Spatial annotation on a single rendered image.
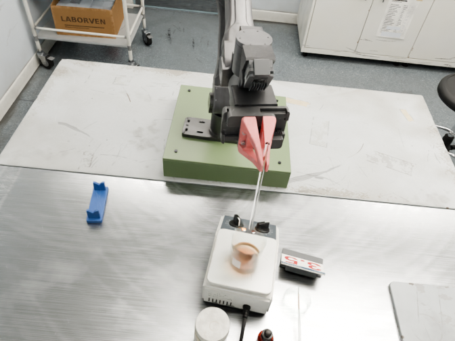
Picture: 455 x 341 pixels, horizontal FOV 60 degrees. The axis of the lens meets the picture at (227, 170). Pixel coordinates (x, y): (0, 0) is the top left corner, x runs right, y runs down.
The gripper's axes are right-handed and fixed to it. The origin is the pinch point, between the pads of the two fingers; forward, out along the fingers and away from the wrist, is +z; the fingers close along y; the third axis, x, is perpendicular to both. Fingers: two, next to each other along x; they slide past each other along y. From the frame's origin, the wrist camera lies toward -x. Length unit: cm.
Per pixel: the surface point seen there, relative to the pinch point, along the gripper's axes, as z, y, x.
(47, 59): -213, -97, 114
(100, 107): -57, -33, 34
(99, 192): -24, -30, 33
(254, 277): 3.7, 1.5, 25.9
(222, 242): -4.0, -3.7, 25.9
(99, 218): -16.8, -29.4, 33.4
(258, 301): 7.1, 2.1, 28.8
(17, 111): -168, -108, 122
